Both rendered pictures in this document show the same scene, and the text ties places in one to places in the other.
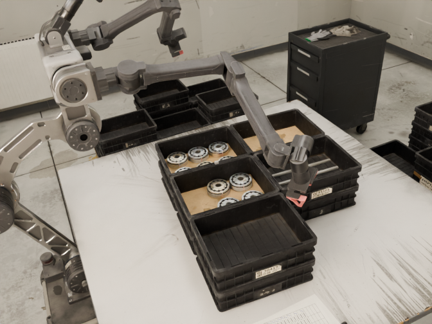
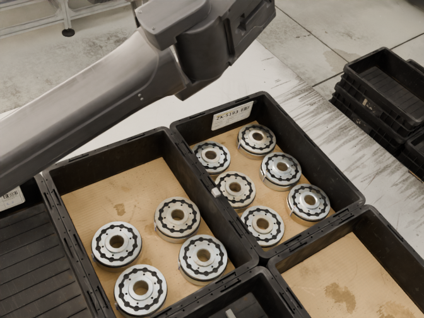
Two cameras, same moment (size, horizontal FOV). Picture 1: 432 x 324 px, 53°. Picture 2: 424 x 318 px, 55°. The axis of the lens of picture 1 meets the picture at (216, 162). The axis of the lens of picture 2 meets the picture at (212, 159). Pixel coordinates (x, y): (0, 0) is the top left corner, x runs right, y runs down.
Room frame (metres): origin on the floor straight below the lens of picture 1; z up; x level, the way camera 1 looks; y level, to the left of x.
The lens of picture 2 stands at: (1.38, -0.44, 1.65)
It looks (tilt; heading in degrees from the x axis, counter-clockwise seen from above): 51 degrees down; 66
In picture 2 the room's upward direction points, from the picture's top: 11 degrees clockwise
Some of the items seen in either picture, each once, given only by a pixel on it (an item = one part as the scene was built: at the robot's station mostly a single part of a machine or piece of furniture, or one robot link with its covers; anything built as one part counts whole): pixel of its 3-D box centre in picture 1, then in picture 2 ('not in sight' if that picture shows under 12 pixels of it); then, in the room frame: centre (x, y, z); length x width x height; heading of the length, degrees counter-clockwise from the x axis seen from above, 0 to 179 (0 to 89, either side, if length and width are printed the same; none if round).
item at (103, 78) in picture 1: (103, 79); not in sight; (1.45, 0.38, 1.45); 0.09 x 0.08 x 0.12; 22
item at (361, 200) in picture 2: (201, 150); (263, 164); (1.73, 0.07, 0.92); 0.40 x 0.30 x 0.02; 107
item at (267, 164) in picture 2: (197, 152); (281, 168); (1.81, 0.09, 0.86); 0.10 x 0.10 x 0.01
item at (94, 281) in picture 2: (223, 185); (146, 216); (1.45, -0.02, 0.92); 0.40 x 0.30 x 0.02; 107
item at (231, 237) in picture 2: (224, 194); (146, 228); (1.45, -0.02, 0.87); 0.40 x 0.30 x 0.11; 107
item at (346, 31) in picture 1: (344, 29); not in sight; (3.34, -1.11, 0.88); 0.29 x 0.22 x 0.03; 112
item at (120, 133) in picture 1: (129, 150); (376, 117); (2.64, 0.62, 0.37); 0.40 x 0.30 x 0.45; 112
